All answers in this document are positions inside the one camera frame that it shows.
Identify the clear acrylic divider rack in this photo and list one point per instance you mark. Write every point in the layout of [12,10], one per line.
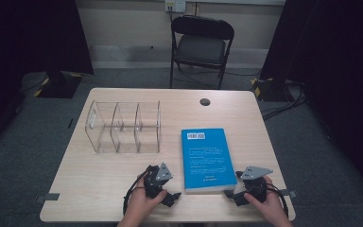
[123,129]

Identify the person's left hand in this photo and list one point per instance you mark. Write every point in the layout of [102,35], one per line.
[140,205]

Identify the white wall outlet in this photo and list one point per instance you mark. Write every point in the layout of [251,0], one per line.
[175,5]

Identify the black curtain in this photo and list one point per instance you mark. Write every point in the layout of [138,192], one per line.
[28,38]
[334,63]

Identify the person's right hand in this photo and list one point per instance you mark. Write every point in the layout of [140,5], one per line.
[269,208]

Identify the black folding chair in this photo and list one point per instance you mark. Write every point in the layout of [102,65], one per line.
[201,47]

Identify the blue paperback book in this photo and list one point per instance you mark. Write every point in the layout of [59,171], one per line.
[208,160]

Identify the grey tape strip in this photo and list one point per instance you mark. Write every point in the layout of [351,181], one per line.
[48,197]
[289,193]

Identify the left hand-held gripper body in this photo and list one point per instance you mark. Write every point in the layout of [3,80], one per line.
[153,184]

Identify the black stand base yellow tape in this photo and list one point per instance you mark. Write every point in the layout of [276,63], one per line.
[60,85]
[271,90]

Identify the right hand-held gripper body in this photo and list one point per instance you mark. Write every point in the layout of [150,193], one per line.
[255,186]

